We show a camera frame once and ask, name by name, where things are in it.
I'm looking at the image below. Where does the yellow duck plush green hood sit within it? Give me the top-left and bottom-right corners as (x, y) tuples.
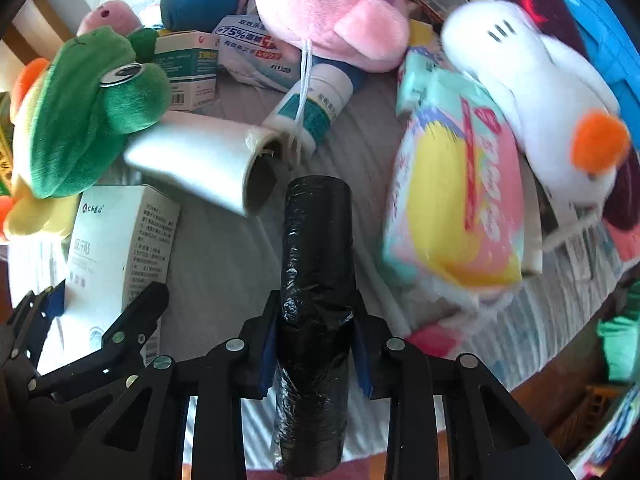
(0, 25), (172, 241)

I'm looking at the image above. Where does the tall white carton box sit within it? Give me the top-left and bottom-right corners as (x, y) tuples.
(37, 185), (182, 376)

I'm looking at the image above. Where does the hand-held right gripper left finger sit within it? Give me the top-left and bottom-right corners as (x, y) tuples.
(75, 290), (281, 480)

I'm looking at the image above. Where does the white medicine bottle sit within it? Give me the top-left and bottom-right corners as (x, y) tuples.
(261, 64), (355, 153)

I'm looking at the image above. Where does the white blue wipes packet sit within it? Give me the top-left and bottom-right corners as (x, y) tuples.
(212, 14), (301, 93)

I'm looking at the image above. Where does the dark maroon cloth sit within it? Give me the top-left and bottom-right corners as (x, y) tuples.
(507, 0), (593, 66)

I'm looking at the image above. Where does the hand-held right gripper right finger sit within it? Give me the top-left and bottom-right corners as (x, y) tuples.
(350, 292), (576, 480)

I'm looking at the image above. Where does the pink pig plush red dress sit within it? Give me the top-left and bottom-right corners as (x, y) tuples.
(77, 0), (143, 36)

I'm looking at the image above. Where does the white film roll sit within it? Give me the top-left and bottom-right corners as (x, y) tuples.
(122, 110), (291, 218)

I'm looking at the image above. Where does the green cloth bag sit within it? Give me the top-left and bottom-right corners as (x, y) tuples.
(597, 310), (640, 383)

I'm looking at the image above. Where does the pastel tissue packet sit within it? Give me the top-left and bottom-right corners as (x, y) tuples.
(382, 45), (543, 306)

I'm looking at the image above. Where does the white goose plush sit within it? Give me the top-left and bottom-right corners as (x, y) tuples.
(440, 0), (632, 221)

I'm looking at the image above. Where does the pink pig plush orange dress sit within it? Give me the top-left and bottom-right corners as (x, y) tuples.
(252, 0), (431, 73)

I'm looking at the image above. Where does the white teal medicine box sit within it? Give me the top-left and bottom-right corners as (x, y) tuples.
(154, 30), (221, 113)

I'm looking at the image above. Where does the blue plastic crate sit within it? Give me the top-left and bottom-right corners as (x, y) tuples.
(500, 0), (640, 153)

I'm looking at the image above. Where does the small pink packet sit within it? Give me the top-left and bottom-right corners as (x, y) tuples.
(407, 322), (468, 361)

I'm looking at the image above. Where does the black bag roll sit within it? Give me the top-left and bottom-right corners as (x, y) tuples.
(270, 175), (353, 476)

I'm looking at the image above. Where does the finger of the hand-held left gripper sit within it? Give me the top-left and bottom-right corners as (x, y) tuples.
(0, 284), (67, 362)
(29, 281), (171, 395)

